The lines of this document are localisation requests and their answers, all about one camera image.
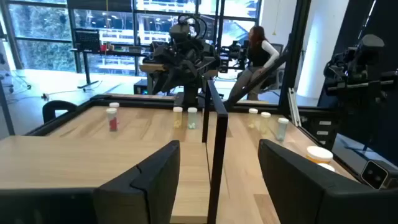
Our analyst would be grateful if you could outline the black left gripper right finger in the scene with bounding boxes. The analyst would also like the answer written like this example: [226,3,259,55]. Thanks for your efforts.
[257,139,371,224]

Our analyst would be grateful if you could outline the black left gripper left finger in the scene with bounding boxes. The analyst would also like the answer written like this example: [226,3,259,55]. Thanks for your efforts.
[93,139,181,224]

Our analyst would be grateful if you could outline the light blue medicine bottle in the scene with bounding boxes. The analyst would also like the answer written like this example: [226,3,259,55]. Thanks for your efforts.
[276,117,290,142]

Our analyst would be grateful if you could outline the teal medicine bottle white tablets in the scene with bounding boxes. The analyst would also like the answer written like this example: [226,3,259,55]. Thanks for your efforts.
[187,107,198,130]

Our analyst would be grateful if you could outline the blue medicine bottle red capsules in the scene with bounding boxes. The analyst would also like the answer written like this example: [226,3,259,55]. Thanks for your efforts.
[105,108,118,132]

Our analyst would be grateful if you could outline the large orange medicine bottle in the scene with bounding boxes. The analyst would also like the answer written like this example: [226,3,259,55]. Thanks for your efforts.
[305,145,334,165]

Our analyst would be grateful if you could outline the black computer tower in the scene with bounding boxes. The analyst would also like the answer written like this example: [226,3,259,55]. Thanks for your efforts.
[133,78,149,95]

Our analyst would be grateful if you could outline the person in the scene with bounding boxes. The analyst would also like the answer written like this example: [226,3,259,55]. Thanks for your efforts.
[228,25,280,102]

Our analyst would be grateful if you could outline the silver aluminium bar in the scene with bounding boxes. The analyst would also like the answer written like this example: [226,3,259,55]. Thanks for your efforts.
[287,87,302,128]

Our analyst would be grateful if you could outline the black standing desk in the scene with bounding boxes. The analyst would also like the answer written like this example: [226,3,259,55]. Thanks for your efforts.
[70,46,147,90]

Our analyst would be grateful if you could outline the black desk monitor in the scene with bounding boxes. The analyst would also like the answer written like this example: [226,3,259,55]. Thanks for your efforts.
[73,28,101,52]

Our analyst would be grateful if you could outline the black chair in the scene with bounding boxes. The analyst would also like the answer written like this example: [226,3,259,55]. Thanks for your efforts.
[42,100,78,124]

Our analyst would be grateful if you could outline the table-level camera box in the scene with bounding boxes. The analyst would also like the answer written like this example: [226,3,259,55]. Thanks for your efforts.
[360,159,398,190]

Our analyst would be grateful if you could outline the black table frame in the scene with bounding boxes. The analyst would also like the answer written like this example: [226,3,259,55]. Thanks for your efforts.
[24,0,364,187]

